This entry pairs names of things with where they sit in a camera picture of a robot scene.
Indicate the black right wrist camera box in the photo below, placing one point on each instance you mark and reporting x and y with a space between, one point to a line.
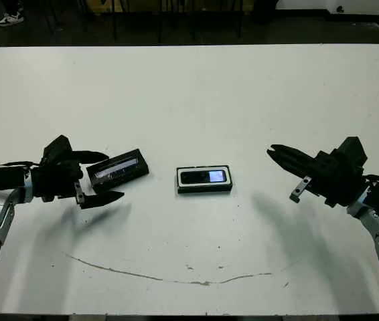
352 150

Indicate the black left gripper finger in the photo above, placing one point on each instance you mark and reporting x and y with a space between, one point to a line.
89 156
99 200

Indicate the black box base white insert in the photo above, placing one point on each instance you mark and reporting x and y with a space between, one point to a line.
204 190

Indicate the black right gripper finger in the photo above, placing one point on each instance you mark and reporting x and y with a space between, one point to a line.
293 153
293 165

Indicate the black caster wheel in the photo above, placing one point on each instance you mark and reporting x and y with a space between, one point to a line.
340 8

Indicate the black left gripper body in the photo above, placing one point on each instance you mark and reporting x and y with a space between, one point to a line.
55 180

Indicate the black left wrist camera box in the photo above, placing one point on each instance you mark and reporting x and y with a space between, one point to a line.
57 148

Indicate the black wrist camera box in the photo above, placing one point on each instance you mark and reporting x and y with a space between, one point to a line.
57 148
352 150

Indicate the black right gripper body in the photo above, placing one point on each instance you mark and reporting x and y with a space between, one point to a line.
337 184

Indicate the black box lid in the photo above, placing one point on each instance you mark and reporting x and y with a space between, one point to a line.
119 170

